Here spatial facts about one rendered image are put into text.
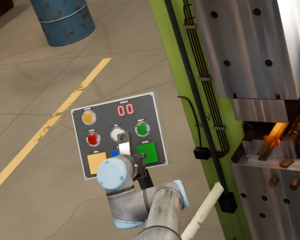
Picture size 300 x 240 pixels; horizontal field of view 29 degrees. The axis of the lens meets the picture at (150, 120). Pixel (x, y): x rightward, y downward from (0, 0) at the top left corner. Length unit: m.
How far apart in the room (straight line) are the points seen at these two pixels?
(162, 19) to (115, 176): 0.72
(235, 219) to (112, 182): 1.05
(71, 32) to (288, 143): 4.71
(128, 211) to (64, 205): 2.21
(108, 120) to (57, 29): 4.36
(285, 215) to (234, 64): 0.62
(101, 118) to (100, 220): 1.52
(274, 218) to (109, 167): 0.78
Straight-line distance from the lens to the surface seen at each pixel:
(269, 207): 2.25
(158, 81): 5.03
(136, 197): 1.77
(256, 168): 2.14
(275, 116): 2.04
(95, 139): 2.26
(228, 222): 2.74
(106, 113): 2.25
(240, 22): 1.90
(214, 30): 1.95
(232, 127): 2.34
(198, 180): 3.71
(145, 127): 2.20
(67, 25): 6.52
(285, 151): 2.12
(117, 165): 1.75
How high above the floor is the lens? 2.18
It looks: 29 degrees down
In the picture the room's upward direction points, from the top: 20 degrees counter-clockwise
